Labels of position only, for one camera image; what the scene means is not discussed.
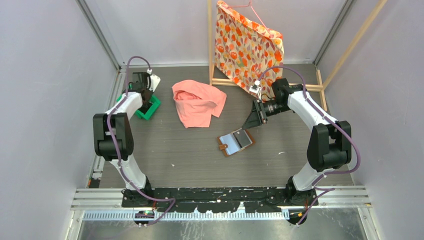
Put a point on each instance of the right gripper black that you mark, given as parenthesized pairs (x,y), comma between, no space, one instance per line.
(256,118)

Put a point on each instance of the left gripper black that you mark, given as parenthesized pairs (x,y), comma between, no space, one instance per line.
(150,94)

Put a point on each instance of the green card tray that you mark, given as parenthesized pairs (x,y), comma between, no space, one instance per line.
(150,107)

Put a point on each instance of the black credit card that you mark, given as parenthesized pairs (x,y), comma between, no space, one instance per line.
(242,138)

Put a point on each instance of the brown leather card holder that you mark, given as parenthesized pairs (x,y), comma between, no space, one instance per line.
(228,146)

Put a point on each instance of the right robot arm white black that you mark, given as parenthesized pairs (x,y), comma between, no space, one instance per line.
(328,147)

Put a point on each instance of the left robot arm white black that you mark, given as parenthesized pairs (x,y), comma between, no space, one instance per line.
(112,134)

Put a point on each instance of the pink cloth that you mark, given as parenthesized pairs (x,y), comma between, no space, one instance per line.
(196,103)

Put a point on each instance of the floral fabric bag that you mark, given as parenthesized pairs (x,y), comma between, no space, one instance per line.
(246,51)

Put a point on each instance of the pink hanger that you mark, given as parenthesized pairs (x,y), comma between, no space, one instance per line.
(250,5)

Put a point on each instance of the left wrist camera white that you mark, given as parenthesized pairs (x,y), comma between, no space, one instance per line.
(153,80)

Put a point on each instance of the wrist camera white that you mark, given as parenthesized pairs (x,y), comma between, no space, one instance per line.
(256,89)
(153,80)

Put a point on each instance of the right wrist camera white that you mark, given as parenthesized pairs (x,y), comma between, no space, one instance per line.
(256,89)

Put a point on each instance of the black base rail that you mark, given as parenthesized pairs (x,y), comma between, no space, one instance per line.
(266,199)

